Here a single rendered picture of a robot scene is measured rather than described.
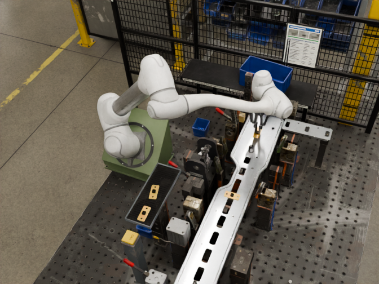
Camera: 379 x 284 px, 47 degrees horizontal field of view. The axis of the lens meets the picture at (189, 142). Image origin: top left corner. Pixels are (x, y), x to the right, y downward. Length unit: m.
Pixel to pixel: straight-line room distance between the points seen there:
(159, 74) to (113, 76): 2.71
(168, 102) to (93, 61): 3.05
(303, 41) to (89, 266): 1.84
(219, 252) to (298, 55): 1.37
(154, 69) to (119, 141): 0.61
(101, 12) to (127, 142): 2.58
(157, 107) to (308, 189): 1.20
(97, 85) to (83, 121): 0.53
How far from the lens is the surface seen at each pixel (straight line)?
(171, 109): 2.04
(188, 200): 2.24
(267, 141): 2.60
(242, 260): 2.13
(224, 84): 2.91
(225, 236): 2.22
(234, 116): 2.55
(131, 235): 2.08
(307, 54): 2.85
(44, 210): 3.76
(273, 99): 2.20
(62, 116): 4.45
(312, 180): 2.86
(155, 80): 2.05
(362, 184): 2.90
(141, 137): 2.71
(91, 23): 5.08
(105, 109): 2.54
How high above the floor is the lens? 2.93
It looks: 48 degrees down
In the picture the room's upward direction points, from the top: 5 degrees counter-clockwise
